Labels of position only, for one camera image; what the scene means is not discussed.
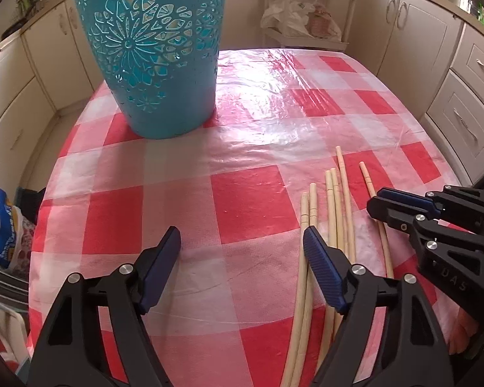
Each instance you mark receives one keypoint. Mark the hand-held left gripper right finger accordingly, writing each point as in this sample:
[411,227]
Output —
[322,270]

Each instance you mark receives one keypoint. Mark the white base kitchen cabinets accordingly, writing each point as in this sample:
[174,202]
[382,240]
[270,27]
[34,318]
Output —
[423,36]

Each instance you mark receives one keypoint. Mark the person's right hand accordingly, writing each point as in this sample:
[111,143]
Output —
[464,330]

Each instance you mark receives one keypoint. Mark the thin wooden chopstick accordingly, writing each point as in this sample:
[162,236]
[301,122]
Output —
[381,242]

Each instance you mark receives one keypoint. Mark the red white checked tablecloth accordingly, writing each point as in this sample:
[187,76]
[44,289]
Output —
[246,193]

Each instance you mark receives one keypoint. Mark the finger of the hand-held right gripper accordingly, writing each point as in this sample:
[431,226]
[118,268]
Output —
[407,201]
[391,215]

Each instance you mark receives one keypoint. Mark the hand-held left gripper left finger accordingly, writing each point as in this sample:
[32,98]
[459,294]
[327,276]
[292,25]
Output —
[161,262]

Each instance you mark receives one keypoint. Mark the teal perforated plastic basket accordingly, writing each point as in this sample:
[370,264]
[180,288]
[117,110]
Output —
[165,105]

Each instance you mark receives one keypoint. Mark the set of wooden chopsticks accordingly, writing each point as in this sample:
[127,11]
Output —
[338,209]

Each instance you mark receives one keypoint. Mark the white rolling cart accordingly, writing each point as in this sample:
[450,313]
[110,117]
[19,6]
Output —
[290,42]

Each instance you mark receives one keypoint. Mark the clear bag with brown contents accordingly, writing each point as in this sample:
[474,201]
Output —
[324,22]

